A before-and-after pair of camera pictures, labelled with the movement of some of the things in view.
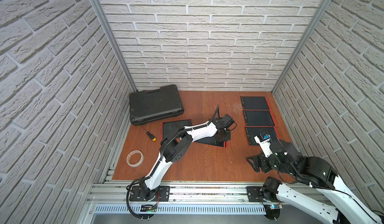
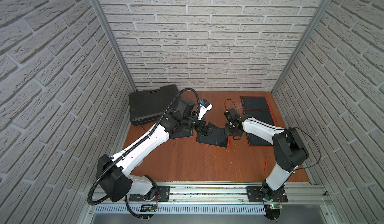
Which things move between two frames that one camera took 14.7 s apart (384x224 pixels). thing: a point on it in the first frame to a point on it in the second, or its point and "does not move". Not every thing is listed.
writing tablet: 258,118 does not move
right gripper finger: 260,161 to 226,130
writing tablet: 254,103 does not move
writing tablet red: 213,141 does not move
